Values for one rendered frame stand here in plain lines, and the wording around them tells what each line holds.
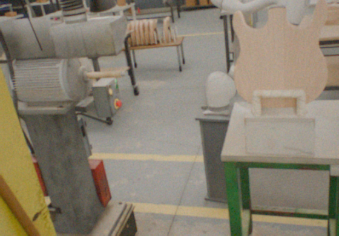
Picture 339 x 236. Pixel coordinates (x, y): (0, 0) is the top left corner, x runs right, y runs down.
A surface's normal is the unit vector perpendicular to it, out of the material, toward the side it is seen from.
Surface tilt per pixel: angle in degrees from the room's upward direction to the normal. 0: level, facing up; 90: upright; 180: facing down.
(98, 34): 90
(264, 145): 90
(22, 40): 90
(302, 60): 90
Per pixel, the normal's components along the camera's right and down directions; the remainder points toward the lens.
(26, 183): 0.96, -0.02
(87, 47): -0.26, 0.41
